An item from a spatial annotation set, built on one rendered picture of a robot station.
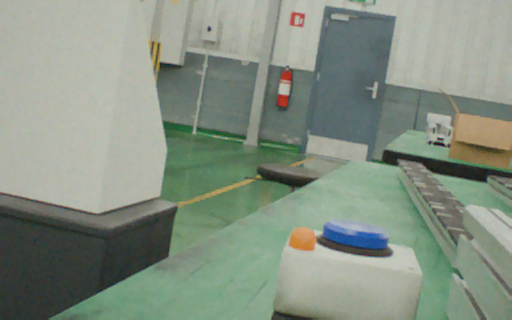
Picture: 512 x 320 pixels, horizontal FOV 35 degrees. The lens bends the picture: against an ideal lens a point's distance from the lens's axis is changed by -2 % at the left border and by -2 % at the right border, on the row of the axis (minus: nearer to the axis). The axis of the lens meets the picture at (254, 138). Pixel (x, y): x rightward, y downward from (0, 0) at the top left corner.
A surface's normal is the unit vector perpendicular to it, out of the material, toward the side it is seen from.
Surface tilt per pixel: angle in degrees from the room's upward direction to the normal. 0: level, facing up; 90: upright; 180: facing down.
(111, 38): 90
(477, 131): 68
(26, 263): 90
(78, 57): 90
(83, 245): 90
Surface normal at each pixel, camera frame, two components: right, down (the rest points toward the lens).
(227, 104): -0.22, 0.04
